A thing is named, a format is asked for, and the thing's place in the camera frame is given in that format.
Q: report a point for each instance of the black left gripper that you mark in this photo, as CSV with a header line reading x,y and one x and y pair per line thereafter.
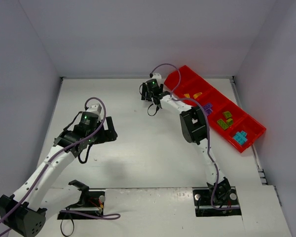
x,y
106,133

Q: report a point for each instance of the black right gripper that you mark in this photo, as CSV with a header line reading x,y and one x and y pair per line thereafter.
x,y
151,96

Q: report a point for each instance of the orange curved lego brick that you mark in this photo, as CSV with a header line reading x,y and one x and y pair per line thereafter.
x,y
196,95

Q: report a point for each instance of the purple rectangular lego brick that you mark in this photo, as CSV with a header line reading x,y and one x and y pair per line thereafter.
x,y
207,106

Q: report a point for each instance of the green long lego brick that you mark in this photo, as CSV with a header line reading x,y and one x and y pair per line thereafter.
x,y
222,124

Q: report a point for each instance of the small green lego brick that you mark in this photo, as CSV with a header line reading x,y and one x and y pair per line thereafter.
x,y
227,114

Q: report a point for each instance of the cyan square lego brick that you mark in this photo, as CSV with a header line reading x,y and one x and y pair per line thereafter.
x,y
240,139

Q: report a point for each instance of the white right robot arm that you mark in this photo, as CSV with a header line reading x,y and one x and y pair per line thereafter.
x,y
195,130

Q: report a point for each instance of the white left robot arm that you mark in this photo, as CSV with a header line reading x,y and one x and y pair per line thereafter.
x,y
26,211

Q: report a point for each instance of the red divided bin tray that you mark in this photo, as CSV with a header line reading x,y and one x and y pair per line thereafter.
x,y
185,80

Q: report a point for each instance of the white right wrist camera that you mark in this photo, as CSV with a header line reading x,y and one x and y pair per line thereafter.
x,y
156,76

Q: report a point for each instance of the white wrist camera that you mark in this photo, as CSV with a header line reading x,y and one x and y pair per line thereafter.
x,y
93,112
156,76

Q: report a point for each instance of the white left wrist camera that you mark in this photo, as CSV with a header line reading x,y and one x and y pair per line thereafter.
x,y
93,112

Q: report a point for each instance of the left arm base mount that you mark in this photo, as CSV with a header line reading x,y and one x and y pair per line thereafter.
x,y
91,201

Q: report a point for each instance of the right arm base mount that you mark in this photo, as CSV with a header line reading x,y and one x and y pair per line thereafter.
x,y
228,204

